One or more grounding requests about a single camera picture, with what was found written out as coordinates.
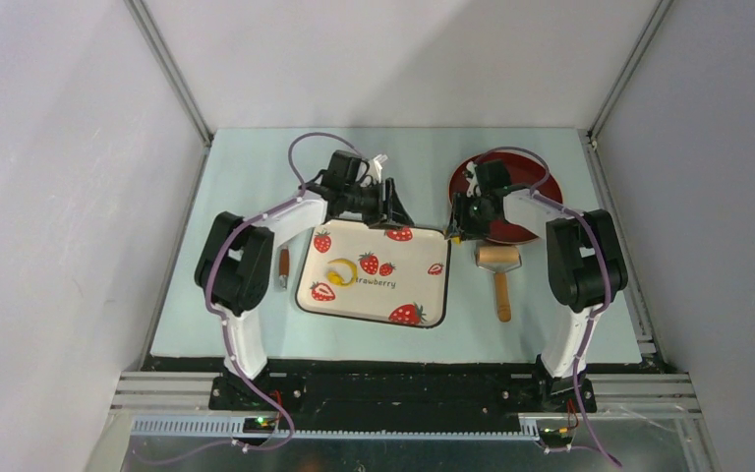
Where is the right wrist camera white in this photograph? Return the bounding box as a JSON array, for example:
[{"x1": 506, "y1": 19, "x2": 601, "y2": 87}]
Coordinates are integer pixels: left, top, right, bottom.
[{"x1": 462, "y1": 160, "x2": 480, "y2": 198}]

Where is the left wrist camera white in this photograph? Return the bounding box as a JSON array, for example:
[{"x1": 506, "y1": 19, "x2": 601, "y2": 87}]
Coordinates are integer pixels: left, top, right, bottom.
[{"x1": 366, "y1": 154, "x2": 388, "y2": 185}]

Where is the metal scraper wooden handle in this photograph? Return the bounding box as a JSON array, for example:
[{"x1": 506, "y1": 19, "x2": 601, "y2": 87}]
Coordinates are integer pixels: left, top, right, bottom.
[{"x1": 277, "y1": 246, "x2": 290, "y2": 290}]

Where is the round red plate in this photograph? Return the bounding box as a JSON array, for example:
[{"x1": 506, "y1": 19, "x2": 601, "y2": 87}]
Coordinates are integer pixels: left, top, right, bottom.
[{"x1": 443, "y1": 151, "x2": 569, "y2": 246}]

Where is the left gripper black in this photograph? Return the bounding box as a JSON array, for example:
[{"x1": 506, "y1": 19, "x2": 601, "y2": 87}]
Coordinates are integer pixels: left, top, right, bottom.
[{"x1": 342, "y1": 178, "x2": 413, "y2": 231}]

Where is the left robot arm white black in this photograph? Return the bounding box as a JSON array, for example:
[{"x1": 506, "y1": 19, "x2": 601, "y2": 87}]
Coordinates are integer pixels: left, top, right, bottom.
[{"x1": 194, "y1": 150, "x2": 414, "y2": 410}]

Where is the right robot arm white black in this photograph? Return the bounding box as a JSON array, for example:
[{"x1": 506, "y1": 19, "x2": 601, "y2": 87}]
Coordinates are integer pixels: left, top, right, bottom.
[{"x1": 445, "y1": 159, "x2": 628, "y2": 411}]

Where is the aluminium frame rail front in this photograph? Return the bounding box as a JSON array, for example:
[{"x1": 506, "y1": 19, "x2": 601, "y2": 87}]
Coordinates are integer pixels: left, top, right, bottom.
[{"x1": 110, "y1": 372, "x2": 702, "y2": 441}]

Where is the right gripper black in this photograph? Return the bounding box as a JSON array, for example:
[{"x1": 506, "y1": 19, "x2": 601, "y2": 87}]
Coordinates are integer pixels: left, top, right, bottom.
[{"x1": 445, "y1": 191, "x2": 496, "y2": 241}]

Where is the yellow dough trim scrap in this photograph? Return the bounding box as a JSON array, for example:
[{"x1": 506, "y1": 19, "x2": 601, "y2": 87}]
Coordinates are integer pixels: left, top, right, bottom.
[{"x1": 325, "y1": 258, "x2": 358, "y2": 287}]

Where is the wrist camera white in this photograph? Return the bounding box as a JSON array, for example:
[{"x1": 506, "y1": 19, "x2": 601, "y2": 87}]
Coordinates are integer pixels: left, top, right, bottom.
[
  {"x1": 462, "y1": 160, "x2": 480, "y2": 198},
  {"x1": 366, "y1": 154, "x2": 388, "y2": 185}
]

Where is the strawberry pattern white tray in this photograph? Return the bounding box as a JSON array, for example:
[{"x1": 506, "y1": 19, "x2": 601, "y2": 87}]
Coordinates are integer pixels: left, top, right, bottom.
[{"x1": 295, "y1": 219, "x2": 450, "y2": 328}]

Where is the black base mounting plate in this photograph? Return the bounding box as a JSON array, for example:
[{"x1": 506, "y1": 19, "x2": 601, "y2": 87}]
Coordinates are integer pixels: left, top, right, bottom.
[{"x1": 208, "y1": 360, "x2": 597, "y2": 434}]

